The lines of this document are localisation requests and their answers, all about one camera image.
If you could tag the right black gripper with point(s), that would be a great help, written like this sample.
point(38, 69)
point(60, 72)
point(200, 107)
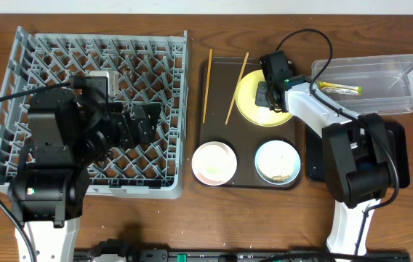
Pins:
point(260, 88)

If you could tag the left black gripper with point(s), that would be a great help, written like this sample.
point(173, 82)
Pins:
point(143, 133)

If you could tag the green snack wrapper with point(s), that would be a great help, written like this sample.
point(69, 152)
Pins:
point(340, 89)

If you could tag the light blue bowl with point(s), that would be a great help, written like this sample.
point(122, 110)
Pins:
point(277, 162)

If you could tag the white napkin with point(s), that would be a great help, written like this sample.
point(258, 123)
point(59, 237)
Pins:
point(269, 118)

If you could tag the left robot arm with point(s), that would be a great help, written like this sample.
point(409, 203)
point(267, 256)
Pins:
point(69, 133)

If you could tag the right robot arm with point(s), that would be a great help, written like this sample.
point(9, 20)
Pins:
point(359, 167)

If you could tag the yellow round plate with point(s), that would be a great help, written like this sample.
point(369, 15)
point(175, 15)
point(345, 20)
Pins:
point(245, 96)

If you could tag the right wooden chopstick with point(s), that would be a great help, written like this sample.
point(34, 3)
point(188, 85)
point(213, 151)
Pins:
point(233, 99)

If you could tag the wooden chopstick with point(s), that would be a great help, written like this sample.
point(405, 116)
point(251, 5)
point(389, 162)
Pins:
point(206, 91)
point(233, 99)

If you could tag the dark brown serving tray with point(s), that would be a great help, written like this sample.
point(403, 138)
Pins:
point(238, 133)

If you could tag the grey plastic dish rack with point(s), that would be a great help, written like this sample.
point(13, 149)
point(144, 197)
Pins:
point(152, 69)

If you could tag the left wooden chopstick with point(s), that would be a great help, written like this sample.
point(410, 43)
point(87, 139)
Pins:
point(206, 91)

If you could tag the black rectangular bin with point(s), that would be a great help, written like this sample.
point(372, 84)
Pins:
point(397, 139)

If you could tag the white shallow bowl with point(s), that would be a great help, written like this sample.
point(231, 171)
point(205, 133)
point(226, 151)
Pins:
point(214, 163)

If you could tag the clear plastic container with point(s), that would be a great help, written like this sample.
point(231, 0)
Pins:
point(386, 81)

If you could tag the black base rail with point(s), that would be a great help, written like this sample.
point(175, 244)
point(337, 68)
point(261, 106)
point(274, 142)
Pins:
point(118, 250)

